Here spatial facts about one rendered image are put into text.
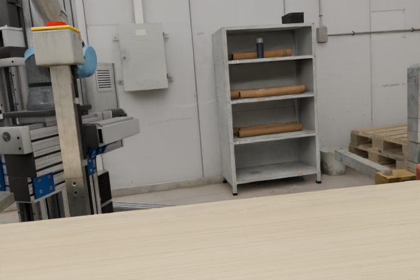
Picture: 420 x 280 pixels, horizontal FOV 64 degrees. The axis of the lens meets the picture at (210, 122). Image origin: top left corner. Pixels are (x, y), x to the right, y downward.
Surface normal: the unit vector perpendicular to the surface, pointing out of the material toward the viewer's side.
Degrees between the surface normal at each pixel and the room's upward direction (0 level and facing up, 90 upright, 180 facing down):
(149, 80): 90
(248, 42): 90
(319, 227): 0
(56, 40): 90
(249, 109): 90
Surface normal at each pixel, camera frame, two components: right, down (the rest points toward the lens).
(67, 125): 0.08, 0.12
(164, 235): -0.07, -0.99
